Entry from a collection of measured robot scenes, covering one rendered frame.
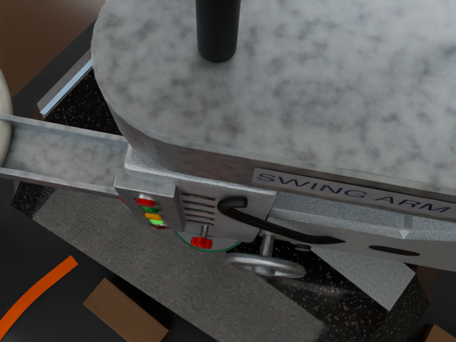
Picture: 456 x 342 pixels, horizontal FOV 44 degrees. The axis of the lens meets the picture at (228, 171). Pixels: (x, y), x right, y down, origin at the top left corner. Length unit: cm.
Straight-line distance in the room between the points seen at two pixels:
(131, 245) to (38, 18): 138
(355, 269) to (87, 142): 71
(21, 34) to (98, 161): 148
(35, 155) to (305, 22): 77
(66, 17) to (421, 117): 216
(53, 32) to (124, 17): 199
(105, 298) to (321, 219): 134
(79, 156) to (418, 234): 70
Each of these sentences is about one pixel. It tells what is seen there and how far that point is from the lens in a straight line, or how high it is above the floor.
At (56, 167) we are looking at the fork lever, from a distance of 122.
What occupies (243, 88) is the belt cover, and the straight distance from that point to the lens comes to 57.
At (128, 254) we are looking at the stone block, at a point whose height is 66.
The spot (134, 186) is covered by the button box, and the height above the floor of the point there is 149.
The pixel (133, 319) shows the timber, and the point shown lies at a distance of 208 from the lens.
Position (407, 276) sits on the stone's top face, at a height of 80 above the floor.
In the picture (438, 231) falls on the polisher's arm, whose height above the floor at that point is 141.
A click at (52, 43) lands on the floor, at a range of 257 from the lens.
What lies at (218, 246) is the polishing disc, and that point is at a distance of 135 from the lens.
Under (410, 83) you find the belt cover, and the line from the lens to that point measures 61.
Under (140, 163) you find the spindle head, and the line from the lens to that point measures 70.
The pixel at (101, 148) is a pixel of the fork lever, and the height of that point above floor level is 106.
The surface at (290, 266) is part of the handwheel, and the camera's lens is 97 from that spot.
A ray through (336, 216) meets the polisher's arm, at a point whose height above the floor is 137.
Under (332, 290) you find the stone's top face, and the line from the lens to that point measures 143.
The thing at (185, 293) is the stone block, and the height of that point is 67.
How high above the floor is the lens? 220
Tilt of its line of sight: 75 degrees down
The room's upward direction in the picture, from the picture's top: 7 degrees clockwise
